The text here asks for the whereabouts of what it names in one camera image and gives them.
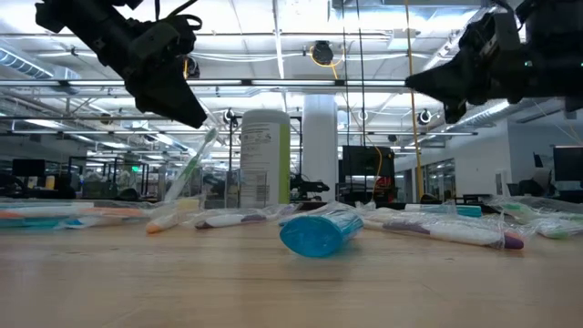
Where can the orange toothbrush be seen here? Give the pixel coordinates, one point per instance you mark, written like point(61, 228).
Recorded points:
point(114, 212)
point(161, 223)

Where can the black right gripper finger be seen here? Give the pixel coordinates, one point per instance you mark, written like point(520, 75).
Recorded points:
point(455, 73)
point(455, 93)

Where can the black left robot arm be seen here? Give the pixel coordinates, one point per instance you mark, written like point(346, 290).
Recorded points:
point(77, 23)

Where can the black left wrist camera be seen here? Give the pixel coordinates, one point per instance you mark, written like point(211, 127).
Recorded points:
point(187, 38)

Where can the white round column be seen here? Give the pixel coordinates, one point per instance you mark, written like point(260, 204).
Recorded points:
point(321, 146)

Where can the purple toothbrush in clear wrapper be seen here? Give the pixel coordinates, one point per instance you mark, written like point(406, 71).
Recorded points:
point(228, 220)
point(451, 233)

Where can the black equipment rack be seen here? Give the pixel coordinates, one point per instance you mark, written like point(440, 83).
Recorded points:
point(366, 161)

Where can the yellow container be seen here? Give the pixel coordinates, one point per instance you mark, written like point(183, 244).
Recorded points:
point(49, 182)

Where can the black background robot arm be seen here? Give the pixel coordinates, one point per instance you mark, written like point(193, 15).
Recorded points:
point(309, 187)

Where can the black computer monitor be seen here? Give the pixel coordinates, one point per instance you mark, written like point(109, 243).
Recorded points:
point(569, 164)
point(28, 167)

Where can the green toothbrush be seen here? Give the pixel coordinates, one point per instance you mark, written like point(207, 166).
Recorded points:
point(514, 208)
point(558, 233)
point(191, 166)

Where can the clear plastic cup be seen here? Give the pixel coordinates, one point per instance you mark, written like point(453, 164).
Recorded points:
point(205, 191)

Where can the blue toothbrush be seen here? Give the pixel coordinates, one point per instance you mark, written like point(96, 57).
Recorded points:
point(41, 222)
point(469, 211)

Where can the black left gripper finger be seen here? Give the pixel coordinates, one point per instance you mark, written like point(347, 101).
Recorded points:
point(182, 93)
point(155, 102)

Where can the long ceiling light strip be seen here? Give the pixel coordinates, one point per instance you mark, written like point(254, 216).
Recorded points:
point(273, 83)

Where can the blue toothpaste tube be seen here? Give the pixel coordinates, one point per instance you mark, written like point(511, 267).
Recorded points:
point(319, 234)

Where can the silver ceiling air duct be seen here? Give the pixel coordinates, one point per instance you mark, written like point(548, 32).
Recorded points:
point(23, 64)
point(496, 109)

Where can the white canister with green label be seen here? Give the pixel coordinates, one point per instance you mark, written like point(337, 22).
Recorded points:
point(262, 155)

